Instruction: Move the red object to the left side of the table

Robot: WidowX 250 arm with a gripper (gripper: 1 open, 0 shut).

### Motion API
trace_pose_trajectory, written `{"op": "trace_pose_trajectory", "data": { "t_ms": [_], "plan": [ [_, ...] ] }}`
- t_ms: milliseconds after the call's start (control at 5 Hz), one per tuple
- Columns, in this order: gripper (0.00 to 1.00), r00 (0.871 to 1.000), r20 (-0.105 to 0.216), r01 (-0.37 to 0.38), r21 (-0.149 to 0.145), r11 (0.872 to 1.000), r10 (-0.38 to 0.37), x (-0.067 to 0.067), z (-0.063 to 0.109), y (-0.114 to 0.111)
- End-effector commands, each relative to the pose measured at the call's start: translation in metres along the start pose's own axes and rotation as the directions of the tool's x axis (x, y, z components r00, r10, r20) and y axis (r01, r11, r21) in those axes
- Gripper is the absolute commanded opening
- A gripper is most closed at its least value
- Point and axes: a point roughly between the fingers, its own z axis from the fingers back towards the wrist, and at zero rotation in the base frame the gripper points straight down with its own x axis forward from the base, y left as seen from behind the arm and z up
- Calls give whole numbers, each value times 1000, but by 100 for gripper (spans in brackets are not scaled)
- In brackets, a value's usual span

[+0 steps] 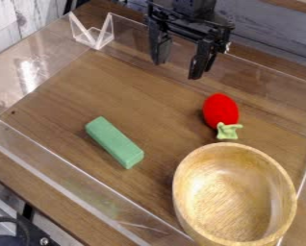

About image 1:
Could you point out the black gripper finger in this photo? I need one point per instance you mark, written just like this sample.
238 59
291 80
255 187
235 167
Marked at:
203 59
160 41

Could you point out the wooden bowl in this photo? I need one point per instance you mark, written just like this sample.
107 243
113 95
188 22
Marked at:
234 196

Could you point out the black clamp mount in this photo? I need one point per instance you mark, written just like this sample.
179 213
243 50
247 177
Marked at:
31 234

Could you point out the red plush strawberry toy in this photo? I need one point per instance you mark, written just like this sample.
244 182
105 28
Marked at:
220 115

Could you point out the clear acrylic table enclosure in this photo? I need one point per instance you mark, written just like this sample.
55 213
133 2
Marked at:
57 84

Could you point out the green rectangular block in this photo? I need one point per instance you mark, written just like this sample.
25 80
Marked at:
113 141

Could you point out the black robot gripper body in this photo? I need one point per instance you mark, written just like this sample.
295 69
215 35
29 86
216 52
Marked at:
192 19

